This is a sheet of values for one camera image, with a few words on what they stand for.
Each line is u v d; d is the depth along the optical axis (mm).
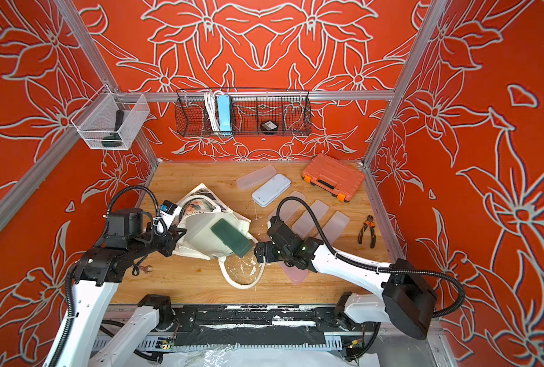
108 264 437
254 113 976
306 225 913
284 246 602
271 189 1060
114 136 810
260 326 727
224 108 891
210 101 876
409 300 412
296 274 820
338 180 1054
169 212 590
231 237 895
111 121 904
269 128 949
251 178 1111
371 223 949
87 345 407
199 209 743
